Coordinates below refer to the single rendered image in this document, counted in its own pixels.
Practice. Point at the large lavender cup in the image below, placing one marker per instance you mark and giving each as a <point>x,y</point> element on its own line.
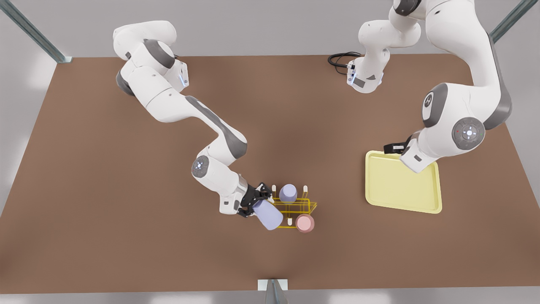
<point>267,214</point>

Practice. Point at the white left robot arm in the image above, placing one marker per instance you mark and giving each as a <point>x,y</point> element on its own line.
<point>455,122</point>

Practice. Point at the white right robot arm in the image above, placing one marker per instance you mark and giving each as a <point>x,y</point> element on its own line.
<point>168,99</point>

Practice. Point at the small lavender cup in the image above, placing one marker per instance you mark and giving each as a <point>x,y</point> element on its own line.
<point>288,193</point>

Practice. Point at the pale yellow tray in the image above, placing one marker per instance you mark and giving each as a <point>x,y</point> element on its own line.
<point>400,185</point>

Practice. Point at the pink cup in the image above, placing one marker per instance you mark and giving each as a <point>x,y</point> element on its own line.
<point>305,223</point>

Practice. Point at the silver frame post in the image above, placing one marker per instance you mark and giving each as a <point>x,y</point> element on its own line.
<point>33,31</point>
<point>273,291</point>
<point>508,19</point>

